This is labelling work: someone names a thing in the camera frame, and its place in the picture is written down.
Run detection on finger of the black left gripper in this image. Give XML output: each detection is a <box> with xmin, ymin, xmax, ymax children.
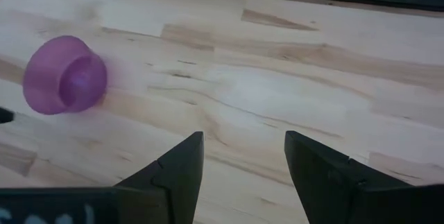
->
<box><xmin>0</xmin><ymin>107</ymin><xmax>15</xmax><ymax>125</ymax></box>

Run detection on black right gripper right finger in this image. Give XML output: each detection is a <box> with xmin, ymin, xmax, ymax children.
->
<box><xmin>284</xmin><ymin>130</ymin><xmax>409</xmax><ymax>224</ymax></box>

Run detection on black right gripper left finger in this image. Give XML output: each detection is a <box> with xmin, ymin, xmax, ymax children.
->
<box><xmin>114</xmin><ymin>131</ymin><xmax>205</xmax><ymax>224</ymax></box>

